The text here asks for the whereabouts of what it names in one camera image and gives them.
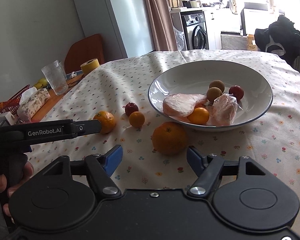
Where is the red plastic basket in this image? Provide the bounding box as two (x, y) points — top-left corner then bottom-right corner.
(0, 85), (30, 115)

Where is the floral tissue box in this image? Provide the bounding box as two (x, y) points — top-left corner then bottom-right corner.
(17, 87), (50, 121)

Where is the pomelo slice curved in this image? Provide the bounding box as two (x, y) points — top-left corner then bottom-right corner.
(162, 94), (207, 117)

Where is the white refrigerator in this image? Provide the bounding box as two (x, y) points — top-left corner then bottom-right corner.
(74, 0), (155, 61)

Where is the floral white tablecloth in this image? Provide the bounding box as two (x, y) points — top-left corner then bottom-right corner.
(29, 50), (300, 236)

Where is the large orange mandarin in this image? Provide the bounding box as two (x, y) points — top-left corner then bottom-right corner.
(152, 121), (189, 155)

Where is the cardboard box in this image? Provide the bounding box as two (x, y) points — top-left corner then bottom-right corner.
(247, 34), (258, 51)

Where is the white ceramic bowl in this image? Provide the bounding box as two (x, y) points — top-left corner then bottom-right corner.
(148, 60), (273, 132)

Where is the pomelo slice short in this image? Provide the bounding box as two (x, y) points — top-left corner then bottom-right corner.
(206, 93), (238, 126)

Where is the pink brown curtain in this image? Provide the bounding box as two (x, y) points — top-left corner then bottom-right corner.
(145, 0), (177, 51)

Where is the green yellow fruit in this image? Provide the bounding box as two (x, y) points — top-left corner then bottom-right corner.
(33, 78), (48, 89)

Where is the clear drinking glass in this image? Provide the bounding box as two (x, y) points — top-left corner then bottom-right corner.
(42, 60), (68, 95)

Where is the person's left hand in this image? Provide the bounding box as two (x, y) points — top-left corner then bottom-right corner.
(0, 161), (35, 218)

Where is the yellow tape roll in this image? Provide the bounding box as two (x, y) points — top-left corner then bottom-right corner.
(81, 59), (100, 75)

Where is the brown longan fruit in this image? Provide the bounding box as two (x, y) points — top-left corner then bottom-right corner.
(209, 80), (225, 93)
(206, 87), (223, 102)

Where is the black clothes pile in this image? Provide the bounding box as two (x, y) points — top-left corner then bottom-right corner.
(254, 15), (300, 67)

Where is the small orange kumquat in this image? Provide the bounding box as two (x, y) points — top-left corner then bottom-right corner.
(187, 107), (210, 125)
(129, 112), (145, 128)

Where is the silver washing machine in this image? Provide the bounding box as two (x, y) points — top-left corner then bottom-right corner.
(180, 10), (209, 50)

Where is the brown wooden chair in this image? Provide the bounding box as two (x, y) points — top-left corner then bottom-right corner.
(64, 34), (106, 74)

